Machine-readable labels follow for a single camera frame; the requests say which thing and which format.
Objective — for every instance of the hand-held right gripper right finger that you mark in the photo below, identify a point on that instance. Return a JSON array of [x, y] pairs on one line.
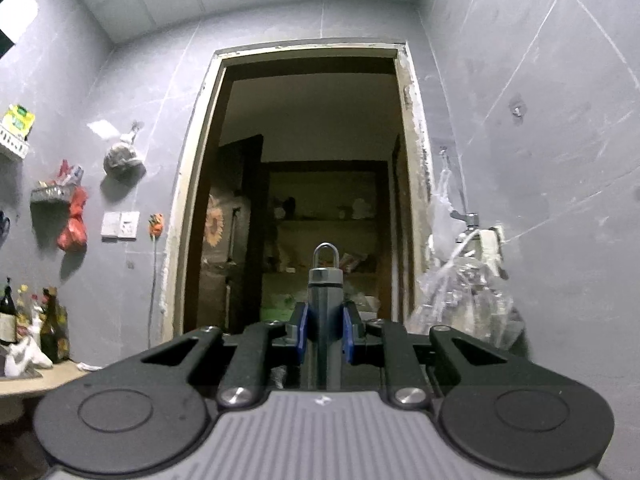
[[349, 330]]

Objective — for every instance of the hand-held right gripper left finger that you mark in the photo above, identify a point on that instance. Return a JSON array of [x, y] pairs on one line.
[[303, 330]]

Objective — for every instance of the green box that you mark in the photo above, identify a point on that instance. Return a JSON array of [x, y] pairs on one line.
[[277, 312]]

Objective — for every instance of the hanging clear plastic bag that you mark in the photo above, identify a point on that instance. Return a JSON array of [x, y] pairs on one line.
[[465, 300]]

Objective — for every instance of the dark wooden door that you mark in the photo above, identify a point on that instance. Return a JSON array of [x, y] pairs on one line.
[[235, 220]]

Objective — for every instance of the wooden shelf unit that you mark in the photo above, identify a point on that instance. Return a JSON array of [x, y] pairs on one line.
[[325, 200]]

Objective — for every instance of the hanging grey mesh bag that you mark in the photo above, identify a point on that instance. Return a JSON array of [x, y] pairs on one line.
[[124, 157]]

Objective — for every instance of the brown glass bottle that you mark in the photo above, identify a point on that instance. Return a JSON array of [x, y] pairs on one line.
[[50, 330]]

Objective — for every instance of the red plastic bag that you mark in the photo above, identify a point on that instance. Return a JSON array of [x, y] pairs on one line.
[[72, 225]]

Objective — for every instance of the white cloth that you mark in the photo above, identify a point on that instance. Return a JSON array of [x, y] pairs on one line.
[[27, 357]]

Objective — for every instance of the yellow cap sauce bottle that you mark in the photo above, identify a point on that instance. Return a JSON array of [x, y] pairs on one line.
[[23, 310]]

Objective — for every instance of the dark wine bottle white label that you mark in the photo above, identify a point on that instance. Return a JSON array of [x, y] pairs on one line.
[[7, 320]]

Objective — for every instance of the green yellow sponges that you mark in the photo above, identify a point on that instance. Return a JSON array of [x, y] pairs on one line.
[[17, 117]]

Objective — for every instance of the metal wall faucet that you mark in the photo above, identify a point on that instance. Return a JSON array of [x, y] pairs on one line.
[[470, 220]]

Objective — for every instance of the wooden door frame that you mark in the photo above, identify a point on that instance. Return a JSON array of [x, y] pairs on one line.
[[190, 185]]

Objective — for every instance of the white wall socket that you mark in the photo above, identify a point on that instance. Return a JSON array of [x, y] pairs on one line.
[[130, 225]]

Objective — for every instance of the white wall switch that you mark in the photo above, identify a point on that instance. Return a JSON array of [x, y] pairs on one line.
[[110, 225]]

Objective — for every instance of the small wall hook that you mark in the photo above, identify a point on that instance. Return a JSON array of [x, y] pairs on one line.
[[517, 107]]

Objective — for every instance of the grey wall basket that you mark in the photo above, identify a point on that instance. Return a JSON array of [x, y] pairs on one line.
[[50, 194]]

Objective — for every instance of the white wall rack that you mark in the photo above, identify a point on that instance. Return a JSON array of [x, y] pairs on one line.
[[12, 145]]

